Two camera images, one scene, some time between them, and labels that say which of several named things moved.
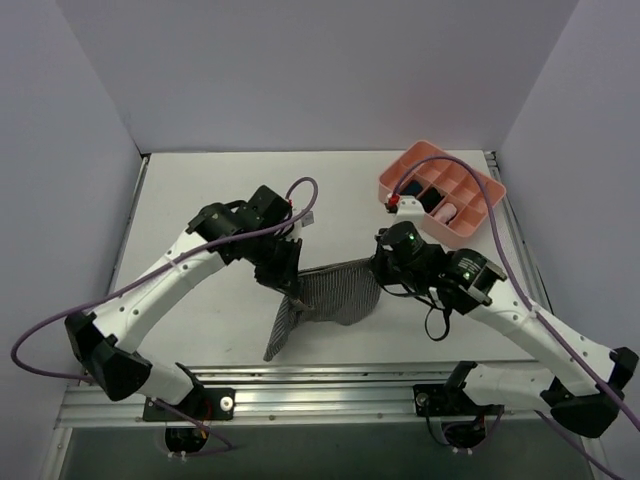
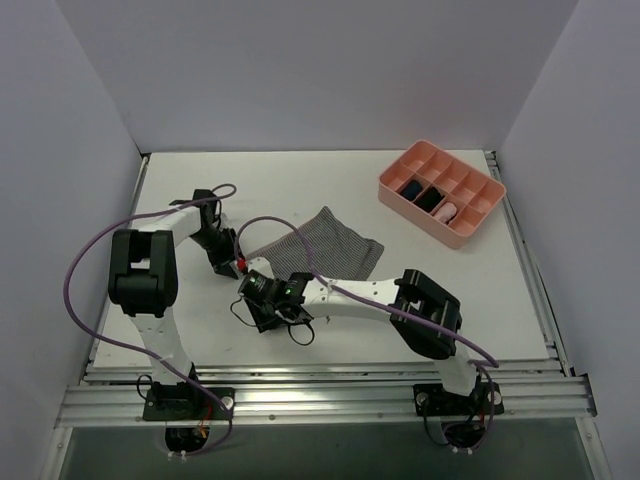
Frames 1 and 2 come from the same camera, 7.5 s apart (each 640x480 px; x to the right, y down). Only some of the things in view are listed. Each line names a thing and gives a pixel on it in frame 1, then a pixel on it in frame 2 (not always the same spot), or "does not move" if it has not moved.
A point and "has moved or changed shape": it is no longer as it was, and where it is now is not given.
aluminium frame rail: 306,396 does not move
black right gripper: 380,264 -> 265,317
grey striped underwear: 346,292 has moved or changed shape
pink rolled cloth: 446,212 does not move
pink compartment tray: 455,196 does not move
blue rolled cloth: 412,187 does not move
